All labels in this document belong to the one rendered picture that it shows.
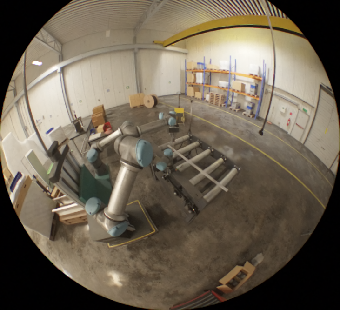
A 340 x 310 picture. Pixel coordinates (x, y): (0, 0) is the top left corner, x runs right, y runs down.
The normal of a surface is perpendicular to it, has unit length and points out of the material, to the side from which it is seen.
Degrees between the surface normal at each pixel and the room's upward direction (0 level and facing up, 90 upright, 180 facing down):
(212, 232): 0
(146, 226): 0
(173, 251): 0
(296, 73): 90
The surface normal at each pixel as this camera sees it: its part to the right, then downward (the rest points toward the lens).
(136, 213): -0.03, -0.83
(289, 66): -0.84, 0.33
